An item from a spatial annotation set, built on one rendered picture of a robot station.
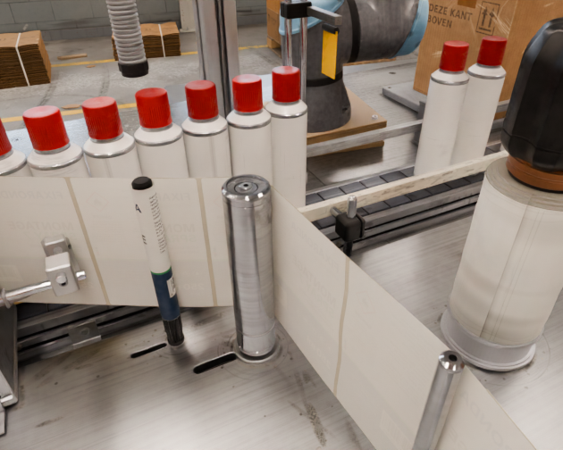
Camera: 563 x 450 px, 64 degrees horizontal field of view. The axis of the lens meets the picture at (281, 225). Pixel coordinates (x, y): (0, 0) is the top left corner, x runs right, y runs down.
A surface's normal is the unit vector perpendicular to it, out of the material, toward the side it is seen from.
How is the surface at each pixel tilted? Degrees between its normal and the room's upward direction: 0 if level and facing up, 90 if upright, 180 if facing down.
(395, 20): 76
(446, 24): 90
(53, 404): 0
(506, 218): 90
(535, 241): 87
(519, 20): 90
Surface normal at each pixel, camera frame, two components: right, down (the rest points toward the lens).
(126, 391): -0.01, -0.81
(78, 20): 0.30, 0.55
